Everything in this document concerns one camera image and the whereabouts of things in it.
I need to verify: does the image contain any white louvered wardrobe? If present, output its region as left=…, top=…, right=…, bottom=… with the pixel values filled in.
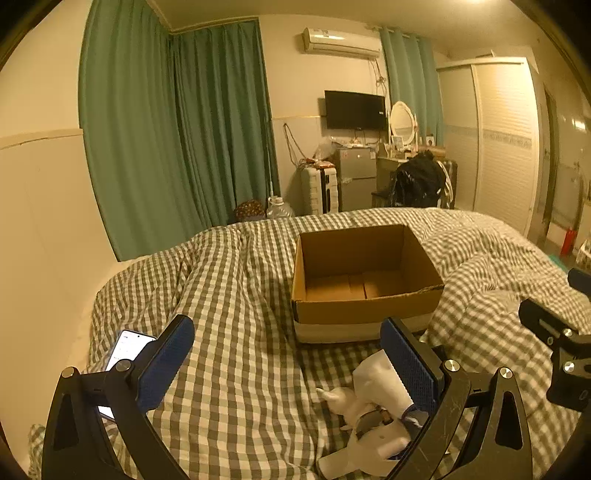
left=436, top=56, right=546, bottom=239

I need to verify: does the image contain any black wall television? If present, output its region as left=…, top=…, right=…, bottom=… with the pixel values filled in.
left=324, top=90, right=387, bottom=131

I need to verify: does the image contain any white plush toy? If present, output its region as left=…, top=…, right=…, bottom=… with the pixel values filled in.
left=316, top=348, right=432, bottom=479

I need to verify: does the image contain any white ribbed suitcase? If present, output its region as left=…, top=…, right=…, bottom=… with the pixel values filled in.
left=301, top=165, right=341, bottom=216

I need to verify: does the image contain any patterned dark bag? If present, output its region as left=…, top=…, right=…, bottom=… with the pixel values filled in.
left=233, top=199, right=269, bottom=223

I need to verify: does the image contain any dressing table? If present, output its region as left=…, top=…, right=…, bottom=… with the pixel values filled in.
left=376, top=154, right=413, bottom=195

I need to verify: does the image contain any green checkered blanket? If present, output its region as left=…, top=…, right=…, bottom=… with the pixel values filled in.
left=28, top=208, right=591, bottom=480

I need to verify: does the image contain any silver mini fridge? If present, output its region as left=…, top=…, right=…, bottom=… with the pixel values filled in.
left=333, top=147, right=378, bottom=213

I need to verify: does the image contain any black jacket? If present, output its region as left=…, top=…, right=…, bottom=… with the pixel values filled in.
left=390, top=150, right=447, bottom=208

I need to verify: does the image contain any white air conditioner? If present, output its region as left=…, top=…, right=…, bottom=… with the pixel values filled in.
left=302, top=27, right=382, bottom=60

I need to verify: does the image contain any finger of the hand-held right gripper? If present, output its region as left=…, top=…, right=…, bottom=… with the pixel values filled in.
left=567, top=268, right=591, bottom=296
left=518, top=299, right=588, bottom=352

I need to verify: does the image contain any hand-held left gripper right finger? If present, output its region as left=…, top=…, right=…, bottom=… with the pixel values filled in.
left=379, top=316, right=534, bottom=480

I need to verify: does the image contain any white oval vanity mirror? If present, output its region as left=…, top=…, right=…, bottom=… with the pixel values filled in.
left=389, top=100, right=419, bottom=149

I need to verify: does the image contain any large clear water bottle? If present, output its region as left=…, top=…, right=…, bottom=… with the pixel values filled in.
left=266, top=196, right=295, bottom=219

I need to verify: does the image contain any narrow green curtain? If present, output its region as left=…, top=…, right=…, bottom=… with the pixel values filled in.
left=379, top=25, right=445, bottom=147

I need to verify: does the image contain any large green curtain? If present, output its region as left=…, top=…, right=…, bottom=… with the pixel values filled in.
left=79, top=0, right=280, bottom=262

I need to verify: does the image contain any brown cardboard box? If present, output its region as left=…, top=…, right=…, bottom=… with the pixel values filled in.
left=291, top=224, right=445, bottom=345

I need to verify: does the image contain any smartphone with lit screen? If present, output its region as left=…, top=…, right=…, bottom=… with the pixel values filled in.
left=97, top=329, right=157, bottom=421

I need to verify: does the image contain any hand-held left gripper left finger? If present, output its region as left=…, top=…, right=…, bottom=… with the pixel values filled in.
left=41, top=315, right=195, bottom=480

